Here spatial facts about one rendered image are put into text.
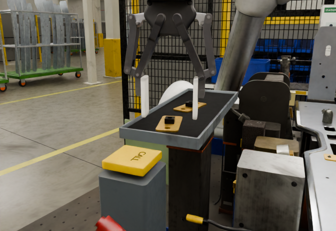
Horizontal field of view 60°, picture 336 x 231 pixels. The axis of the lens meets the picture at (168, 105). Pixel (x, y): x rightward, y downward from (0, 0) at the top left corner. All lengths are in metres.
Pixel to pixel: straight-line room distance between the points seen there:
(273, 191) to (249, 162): 0.06
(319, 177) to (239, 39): 0.54
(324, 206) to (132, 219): 0.39
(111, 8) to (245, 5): 7.54
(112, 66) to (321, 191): 7.98
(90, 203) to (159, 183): 0.78
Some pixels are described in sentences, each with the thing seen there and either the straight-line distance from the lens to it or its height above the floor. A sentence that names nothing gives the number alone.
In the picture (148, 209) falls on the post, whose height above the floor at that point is 1.10.
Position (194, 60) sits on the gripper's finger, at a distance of 0.48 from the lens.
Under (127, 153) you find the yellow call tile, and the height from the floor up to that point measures 1.16.
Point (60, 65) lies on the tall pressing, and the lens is 8.74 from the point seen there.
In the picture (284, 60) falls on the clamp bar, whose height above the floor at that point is 1.21.
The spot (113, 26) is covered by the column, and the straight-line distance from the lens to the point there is 8.43.
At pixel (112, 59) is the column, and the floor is 0.54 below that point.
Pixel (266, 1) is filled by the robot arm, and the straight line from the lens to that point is 1.00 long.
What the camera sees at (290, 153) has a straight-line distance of 0.61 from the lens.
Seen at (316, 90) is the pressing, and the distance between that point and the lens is 1.57.
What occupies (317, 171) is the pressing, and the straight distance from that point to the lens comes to 0.78.
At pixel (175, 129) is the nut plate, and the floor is 1.16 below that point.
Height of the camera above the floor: 1.32
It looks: 14 degrees down
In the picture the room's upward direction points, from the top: straight up
